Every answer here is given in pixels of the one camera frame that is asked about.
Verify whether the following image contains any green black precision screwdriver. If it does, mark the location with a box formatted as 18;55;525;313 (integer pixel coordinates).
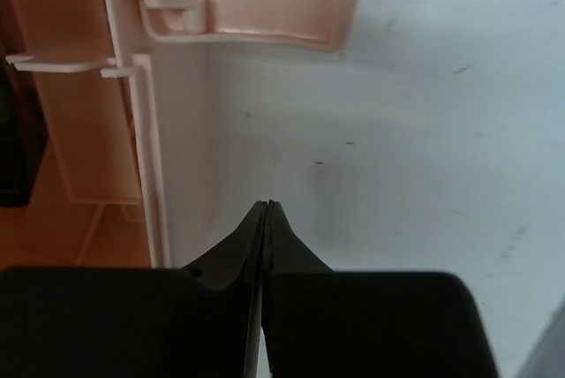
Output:
1;68;49;208

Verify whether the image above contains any pink plastic toolbox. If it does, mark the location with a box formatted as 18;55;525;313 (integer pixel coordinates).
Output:
1;0;357;268

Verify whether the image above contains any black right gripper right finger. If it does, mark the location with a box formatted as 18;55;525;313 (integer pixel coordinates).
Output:
261;201;498;377

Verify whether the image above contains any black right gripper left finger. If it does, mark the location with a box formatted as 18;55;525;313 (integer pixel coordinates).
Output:
1;201;267;377

